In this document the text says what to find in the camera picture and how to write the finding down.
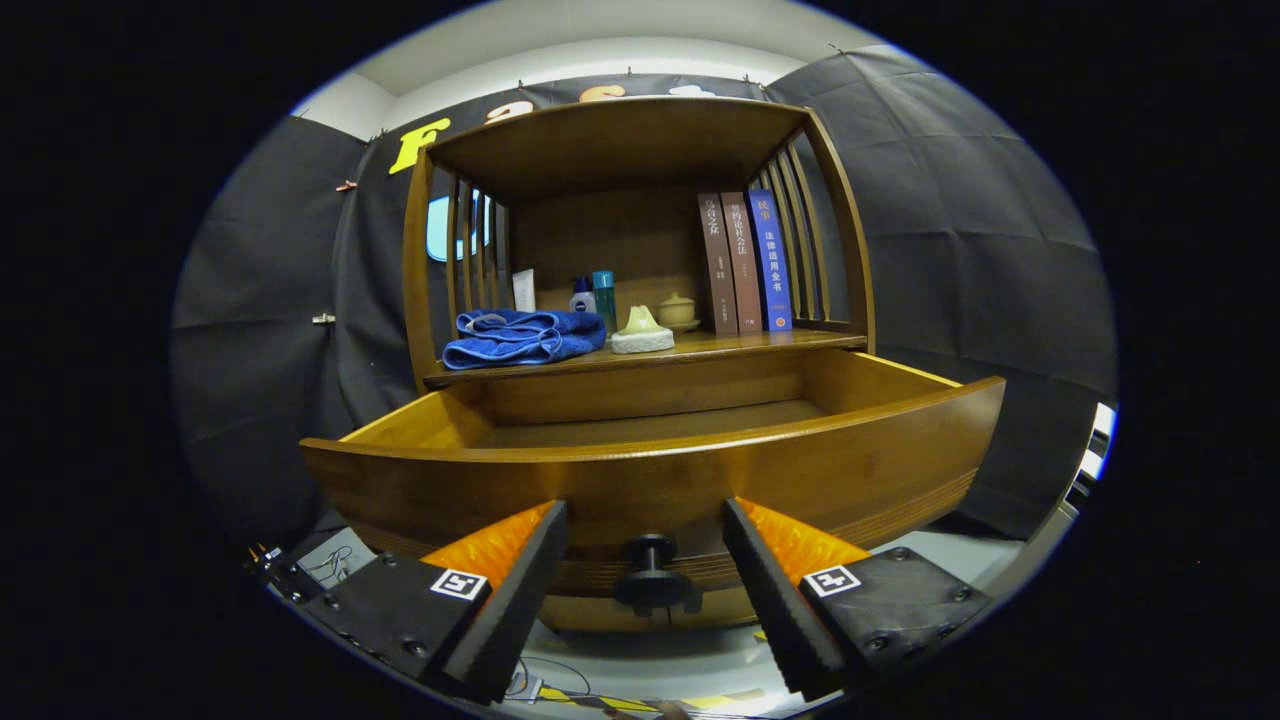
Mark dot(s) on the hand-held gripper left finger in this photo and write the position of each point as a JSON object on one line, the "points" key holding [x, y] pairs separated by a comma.
{"points": [[515, 595]]}

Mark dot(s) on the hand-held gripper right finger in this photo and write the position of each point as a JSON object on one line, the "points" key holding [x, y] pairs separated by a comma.
{"points": [[775, 600]]}

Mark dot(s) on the wooden drawer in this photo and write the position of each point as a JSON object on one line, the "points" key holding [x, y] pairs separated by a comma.
{"points": [[800, 465]]}

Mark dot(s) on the pale green soap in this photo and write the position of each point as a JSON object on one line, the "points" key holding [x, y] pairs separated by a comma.
{"points": [[641, 320]]}

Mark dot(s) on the wooden countertop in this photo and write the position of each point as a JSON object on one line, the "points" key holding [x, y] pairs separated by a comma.
{"points": [[740, 346]]}

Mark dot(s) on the wooden cabinet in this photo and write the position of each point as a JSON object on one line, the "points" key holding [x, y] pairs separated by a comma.
{"points": [[620, 140]]}

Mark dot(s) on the yellow and black floor tape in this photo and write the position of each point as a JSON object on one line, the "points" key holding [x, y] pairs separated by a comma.
{"points": [[620, 703]]}

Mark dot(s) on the blue folded towel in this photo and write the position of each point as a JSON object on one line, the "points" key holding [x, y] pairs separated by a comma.
{"points": [[520, 338]]}

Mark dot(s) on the white and blue lotion bottle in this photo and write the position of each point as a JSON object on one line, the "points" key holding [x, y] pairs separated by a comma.
{"points": [[582, 298]]}

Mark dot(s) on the white tube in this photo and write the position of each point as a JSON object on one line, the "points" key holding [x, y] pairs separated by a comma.
{"points": [[524, 290]]}

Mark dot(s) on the beige lidded tea cup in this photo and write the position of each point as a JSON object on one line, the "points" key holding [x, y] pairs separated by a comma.
{"points": [[680, 310]]}

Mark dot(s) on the teal bottle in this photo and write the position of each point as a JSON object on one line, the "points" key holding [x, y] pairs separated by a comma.
{"points": [[604, 295]]}

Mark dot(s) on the blue book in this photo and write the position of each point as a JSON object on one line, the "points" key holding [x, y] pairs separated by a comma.
{"points": [[772, 270]]}

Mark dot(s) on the reddish brown book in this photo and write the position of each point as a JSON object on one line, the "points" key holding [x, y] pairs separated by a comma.
{"points": [[743, 270]]}

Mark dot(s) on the dark brown book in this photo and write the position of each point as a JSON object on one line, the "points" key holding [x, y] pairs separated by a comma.
{"points": [[715, 270]]}

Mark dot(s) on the black backdrop cloth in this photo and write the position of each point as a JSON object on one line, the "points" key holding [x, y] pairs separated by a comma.
{"points": [[980, 280]]}

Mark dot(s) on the white wall panel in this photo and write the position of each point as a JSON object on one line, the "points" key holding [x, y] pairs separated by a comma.
{"points": [[1092, 455]]}

